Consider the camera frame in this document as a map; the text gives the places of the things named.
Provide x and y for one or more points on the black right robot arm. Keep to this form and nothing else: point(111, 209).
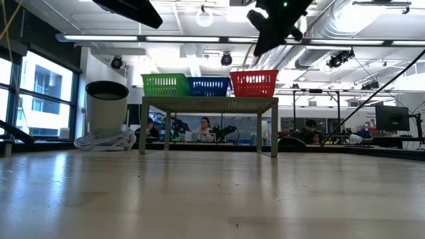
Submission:
point(279, 23)

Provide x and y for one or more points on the window with dark frame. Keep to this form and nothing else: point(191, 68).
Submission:
point(46, 83)

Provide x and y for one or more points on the grey-green perforated riser shelf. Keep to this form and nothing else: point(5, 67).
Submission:
point(209, 104)

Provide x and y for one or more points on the background black rig frame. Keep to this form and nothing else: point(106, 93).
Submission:
point(315, 90)

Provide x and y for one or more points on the person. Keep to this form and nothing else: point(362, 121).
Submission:
point(151, 129)
point(310, 131)
point(204, 127)

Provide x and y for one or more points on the green plastic basket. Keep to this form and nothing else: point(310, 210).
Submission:
point(166, 84)

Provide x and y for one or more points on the black aluminium table frame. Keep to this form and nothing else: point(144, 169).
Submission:
point(382, 152)

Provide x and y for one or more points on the black ceiling camera cluster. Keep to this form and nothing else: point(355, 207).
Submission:
point(370, 85)
point(338, 59)

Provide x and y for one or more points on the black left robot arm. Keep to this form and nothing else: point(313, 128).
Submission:
point(15, 132)

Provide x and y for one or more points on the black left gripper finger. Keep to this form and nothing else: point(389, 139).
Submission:
point(133, 10)

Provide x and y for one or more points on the blue plastic basket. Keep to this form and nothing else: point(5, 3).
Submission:
point(209, 87)

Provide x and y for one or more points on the blue storage bin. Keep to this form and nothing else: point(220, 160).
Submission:
point(364, 134)

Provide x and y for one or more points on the red plastic basket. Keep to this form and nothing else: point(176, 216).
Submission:
point(254, 83)

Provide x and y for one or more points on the round white ceiling lamp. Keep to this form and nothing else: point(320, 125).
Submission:
point(204, 18)

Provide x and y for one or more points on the long ceiling light bar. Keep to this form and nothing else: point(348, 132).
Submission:
point(182, 38)

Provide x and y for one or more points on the white cylinder device dark top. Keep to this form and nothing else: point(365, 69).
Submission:
point(106, 113)

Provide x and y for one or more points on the silver ventilation duct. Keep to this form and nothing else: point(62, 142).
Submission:
point(318, 56)

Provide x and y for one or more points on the background black robot arm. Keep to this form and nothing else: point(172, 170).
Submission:
point(227, 130)
point(179, 127)

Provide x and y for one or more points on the black computer monitor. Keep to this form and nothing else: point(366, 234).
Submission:
point(391, 117)

